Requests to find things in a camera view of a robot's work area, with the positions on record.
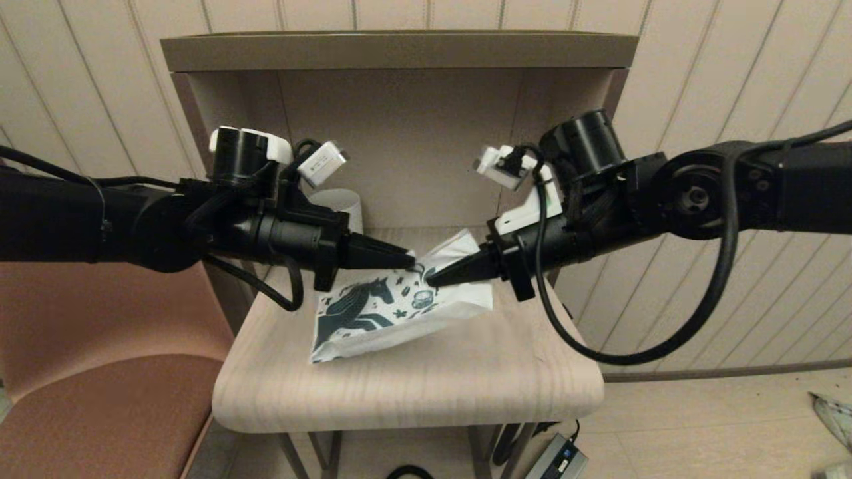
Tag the grey crumpled floor object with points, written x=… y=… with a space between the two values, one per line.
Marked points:
x=835 y=419

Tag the small white floor object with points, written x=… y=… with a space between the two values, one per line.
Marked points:
x=840 y=472

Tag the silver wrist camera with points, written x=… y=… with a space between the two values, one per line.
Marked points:
x=502 y=166
x=323 y=163

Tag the black round floor object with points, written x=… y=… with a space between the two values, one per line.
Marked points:
x=399 y=474

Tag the beige wooden table with hutch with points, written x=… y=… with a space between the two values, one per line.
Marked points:
x=399 y=52

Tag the white horse print pouch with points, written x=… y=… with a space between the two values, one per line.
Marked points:
x=399 y=319

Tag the white ribbed ceramic mug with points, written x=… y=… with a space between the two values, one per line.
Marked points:
x=346 y=203

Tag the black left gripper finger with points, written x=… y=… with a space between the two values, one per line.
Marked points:
x=373 y=254

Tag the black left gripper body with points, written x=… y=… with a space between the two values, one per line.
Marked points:
x=299 y=236

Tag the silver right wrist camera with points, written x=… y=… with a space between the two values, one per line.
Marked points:
x=502 y=166

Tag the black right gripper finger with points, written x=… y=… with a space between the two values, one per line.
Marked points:
x=472 y=278
x=476 y=258

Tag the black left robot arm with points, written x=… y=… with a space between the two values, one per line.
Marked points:
x=53 y=219

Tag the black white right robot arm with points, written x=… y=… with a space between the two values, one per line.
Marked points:
x=765 y=193

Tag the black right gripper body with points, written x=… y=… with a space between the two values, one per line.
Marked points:
x=546 y=246

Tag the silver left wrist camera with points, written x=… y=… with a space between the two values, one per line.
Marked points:
x=323 y=163

